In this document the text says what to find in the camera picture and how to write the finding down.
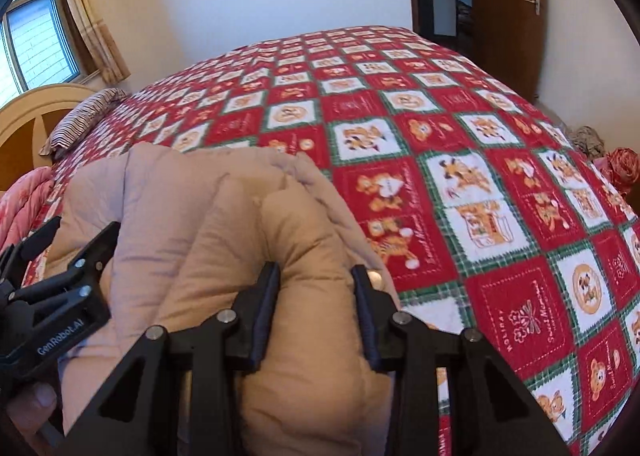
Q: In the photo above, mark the cream wooden headboard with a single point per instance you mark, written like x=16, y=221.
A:
x=25, y=111

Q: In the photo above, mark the beige down jacket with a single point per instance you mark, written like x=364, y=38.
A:
x=200, y=216

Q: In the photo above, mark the pink quilt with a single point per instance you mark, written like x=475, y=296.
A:
x=20, y=206

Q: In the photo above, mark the striped pillow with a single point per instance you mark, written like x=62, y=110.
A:
x=80, y=119

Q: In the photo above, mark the brown wooden door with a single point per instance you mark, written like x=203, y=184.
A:
x=505, y=11

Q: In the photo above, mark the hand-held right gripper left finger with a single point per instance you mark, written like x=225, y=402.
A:
x=265, y=316

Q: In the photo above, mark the person's left hand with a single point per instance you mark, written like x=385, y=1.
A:
x=35, y=406

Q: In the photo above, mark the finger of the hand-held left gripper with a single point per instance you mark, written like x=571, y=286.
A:
x=90, y=256
x=35, y=246

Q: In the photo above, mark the beige patterned curtain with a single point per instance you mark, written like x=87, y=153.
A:
x=95, y=36

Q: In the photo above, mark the red checked printed bedspread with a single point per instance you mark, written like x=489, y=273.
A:
x=500, y=186

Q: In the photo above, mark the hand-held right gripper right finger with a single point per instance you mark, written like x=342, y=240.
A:
x=367, y=321

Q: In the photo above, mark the grey patterned cloth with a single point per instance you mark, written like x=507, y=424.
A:
x=587, y=141

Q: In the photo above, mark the window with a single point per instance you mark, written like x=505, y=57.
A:
x=45, y=41

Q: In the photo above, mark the red floral cloth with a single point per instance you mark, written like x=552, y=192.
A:
x=622, y=169

